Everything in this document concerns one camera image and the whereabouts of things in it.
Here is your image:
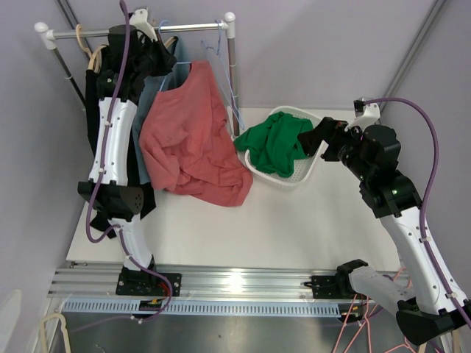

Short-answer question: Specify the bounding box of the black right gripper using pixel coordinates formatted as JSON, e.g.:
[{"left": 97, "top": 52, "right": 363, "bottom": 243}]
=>
[{"left": 297, "top": 118, "right": 371, "bottom": 182}]

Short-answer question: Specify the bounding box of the black t shirt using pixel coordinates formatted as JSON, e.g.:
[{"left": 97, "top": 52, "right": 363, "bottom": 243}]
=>
[{"left": 85, "top": 46, "right": 156, "bottom": 218}]

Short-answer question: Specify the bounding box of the beige wooden hanger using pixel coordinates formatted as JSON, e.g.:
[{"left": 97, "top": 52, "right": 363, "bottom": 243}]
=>
[
  {"left": 75, "top": 24, "right": 108, "bottom": 74},
  {"left": 163, "top": 35, "right": 179, "bottom": 52}
]

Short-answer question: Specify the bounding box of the grey blue t shirt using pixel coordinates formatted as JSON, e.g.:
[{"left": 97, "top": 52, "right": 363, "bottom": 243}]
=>
[{"left": 132, "top": 74, "right": 169, "bottom": 185}]

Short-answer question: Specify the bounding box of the light blue wire hanger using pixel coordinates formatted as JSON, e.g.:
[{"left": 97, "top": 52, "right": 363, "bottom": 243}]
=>
[
  {"left": 201, "top": 20, "right": 245, "bottom": 137},
  {"left": 166, "top": 39, "right": 191, "bottom": 90}
]

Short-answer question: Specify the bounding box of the green t shirt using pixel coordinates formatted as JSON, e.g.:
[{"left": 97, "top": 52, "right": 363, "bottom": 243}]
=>
[{"left": 234, "top": 112, "right": 314, "bottom": 178}]

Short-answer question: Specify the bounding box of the salmon red t shirt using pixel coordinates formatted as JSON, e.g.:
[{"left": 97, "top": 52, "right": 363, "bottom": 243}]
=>
[{"left": 139, "top": 61, "right": 253, "bottom": 207}]

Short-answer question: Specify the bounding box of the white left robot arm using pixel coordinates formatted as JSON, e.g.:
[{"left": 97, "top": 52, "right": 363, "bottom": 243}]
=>
[{"left": 78, "top": 24, "right": 176, "bottom": 295}]

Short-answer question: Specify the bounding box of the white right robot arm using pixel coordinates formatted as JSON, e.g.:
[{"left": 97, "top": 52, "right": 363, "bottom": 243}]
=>
[{"left": 298, "top": 117, "right": 470, "bottom": 346}]

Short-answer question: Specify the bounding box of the beige hanger bottom left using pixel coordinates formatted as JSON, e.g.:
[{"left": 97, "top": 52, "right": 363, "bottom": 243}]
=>
[{"left": 38, "top": 313, "right": 72, "bottom": 353}]

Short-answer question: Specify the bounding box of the white perforated plastic basket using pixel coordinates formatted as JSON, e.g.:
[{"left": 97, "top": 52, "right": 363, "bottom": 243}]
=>
[{"left": 244, "top": 106, "right": 322, "bottom": 190}]

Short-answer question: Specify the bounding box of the silver white clothes rack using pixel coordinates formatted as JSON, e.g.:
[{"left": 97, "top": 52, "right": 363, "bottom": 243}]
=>
[{"left": 33, "top": 10, "right": 246, "bottom": 139}]

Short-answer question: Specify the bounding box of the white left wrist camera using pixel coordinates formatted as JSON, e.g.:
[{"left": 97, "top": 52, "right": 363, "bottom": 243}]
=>
[{"left": 130, "top": 7, "right": 158, "bottom": 41}]

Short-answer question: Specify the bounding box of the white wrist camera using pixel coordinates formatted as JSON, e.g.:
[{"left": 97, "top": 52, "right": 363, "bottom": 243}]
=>
[
  {"left": 346, "top": 97, "right": 380, "bottom": 131},
  {"left": 130, "top": 7, "right": 158, "bottom": 41}
]

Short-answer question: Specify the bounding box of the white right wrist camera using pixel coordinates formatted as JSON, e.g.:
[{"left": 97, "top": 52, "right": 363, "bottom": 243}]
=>
[{"left": 346, "top": 97, "right": 380, "bottom": 131}]

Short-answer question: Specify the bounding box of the pink wire hanger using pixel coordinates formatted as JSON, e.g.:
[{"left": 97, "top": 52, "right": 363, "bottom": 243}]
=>
[{"left": 330, "top": 268, "right": 409, "bottom": 353}]

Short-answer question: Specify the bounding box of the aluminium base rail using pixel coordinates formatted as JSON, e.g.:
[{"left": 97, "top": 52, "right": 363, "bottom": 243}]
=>
[{"left": 47, "top": 261, "right": 409, "bottom": 318}]

